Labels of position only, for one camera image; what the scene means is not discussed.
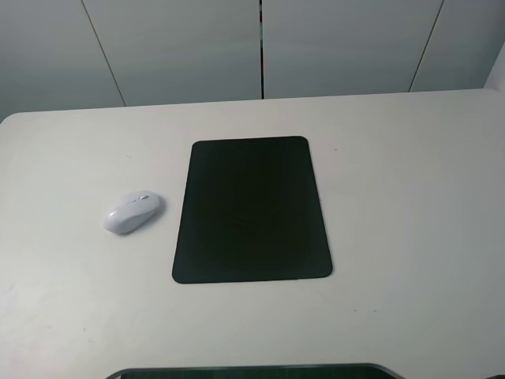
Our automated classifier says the white computer mouse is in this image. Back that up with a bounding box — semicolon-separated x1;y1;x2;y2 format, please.
103;190;161;235

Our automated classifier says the dark curved robot base edge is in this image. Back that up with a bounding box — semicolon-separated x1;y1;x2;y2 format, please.
108;363;402;378

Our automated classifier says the black rectangular mouse pad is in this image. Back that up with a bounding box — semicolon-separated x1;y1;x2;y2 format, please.
172;136;333;284

